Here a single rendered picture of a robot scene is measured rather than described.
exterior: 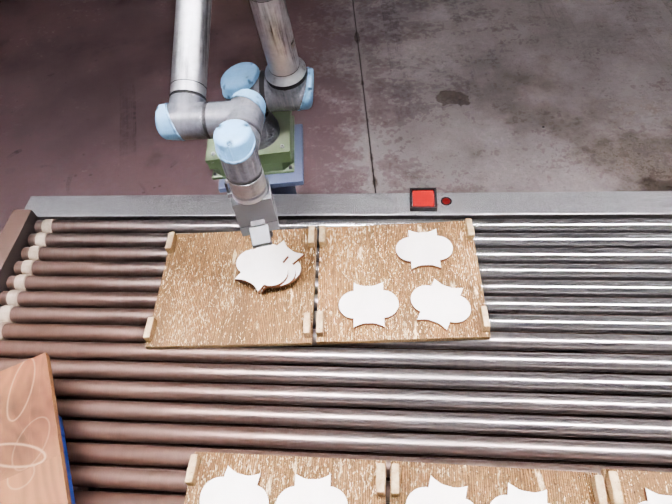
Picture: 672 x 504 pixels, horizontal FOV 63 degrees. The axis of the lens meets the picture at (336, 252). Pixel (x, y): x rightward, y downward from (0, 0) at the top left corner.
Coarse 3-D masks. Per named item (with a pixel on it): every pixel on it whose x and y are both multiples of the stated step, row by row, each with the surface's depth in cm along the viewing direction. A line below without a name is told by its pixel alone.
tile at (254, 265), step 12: (252, 252) 143; (264, 252) 142; (240, 264) 141; (252, 264) 140; (264, 264) 140; (276, 264) 140; (240, 276) 139; (252, 276) 138; (264, 276) 138; (276, 276) 138
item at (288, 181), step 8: (296, 128) 186; (296, 136) 184; (296, 144) 182; (296, 152) 179; (296, 160) 177; (296, 168) 175; (272, 176) 174; (280, 176) 173; (288, 176) 173; (296, 176) 173; (272, 184) 172; (280, 184) 172; (288, 184) 172; (296, 184) 173; (272, 192) 183; (280, 192) 184; (288, 192) 188; (296, 192) 197
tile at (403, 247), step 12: (408, 240) 145; (420, 240) 144; (432, 240) 144; (444, 240) 144; (396, 252) 143; (408, 252) 142; (420, 252) 142; (432, 252) 142; (444, 252) 142; (420, 264) 140; (432, 264) 140
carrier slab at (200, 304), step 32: (192, 256) 149; (224, 256) 148; (160, 288) 144; (192, 288) 143; (224, 288) 142; (288, 288) 140; (160, 320) 138; (192, 320) 137; (224, 320) 136; (256, 320) 136; (288, 320) 135
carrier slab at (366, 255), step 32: (416, 224) 149; (448, 224) 148; (320, 256) 146; (352, 256) 145; (384, 256) 144; (320, 288) 140; (352, 288) 139; (384, 288) 138; (480, 288) 136; (352, 320) 133; (384, 320) 133; (416, 320) 132; (480, 320) 130
